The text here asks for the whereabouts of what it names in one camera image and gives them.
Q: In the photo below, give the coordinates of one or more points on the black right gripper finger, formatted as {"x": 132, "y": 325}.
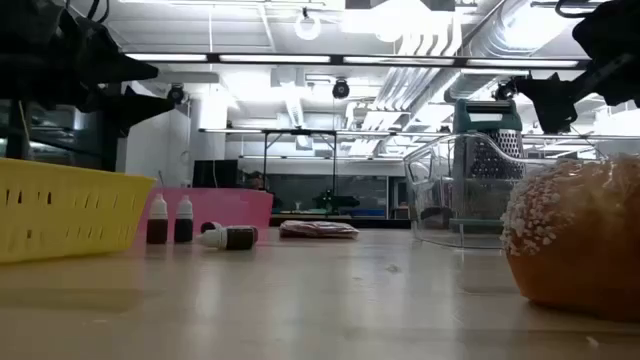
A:
{"x": 612, "y": 32}
{"x": 555, "y": 102}

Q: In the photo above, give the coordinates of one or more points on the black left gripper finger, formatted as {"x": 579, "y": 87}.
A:
{"x": 145, "y": 106}
{"x": 110, "y": 65}

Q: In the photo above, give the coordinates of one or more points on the sugar coated long bread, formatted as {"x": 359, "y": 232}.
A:
{"x": 575, "y": 240}

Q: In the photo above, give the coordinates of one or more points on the red snack packet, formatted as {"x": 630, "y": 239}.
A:
{"x": 320, "y": 230}

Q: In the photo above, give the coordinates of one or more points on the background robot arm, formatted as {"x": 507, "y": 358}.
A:
{"x": 332, "y": 201}

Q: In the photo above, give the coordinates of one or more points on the dark glass partition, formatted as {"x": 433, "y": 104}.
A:
{"x": 60, "y": 135}

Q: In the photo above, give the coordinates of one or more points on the black monitor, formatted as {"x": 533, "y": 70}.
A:
{"x": 215, "y": 174}

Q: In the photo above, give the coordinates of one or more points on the pink plastic bin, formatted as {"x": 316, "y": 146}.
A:
{"x": 225, "y": 205}

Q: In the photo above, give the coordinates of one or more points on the yellow slotted plastic basket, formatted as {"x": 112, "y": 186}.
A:
{"x": 75, "y": 220}

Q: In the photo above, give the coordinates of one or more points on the clear plastic bin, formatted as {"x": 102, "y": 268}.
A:
{"x": 435, "y": 200}

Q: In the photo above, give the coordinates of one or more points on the long ceiling light bar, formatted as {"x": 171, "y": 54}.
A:
{"x": 337, "y": 59}

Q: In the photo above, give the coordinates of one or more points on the black ceiling camera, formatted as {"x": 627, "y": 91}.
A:
{"x": 504, "y": 91}
{"x": 175, "y": 94}
{"x": 341, "y": 89}

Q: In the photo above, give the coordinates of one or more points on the black background table frame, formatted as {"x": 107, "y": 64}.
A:
{"x": 300, "y": 132}

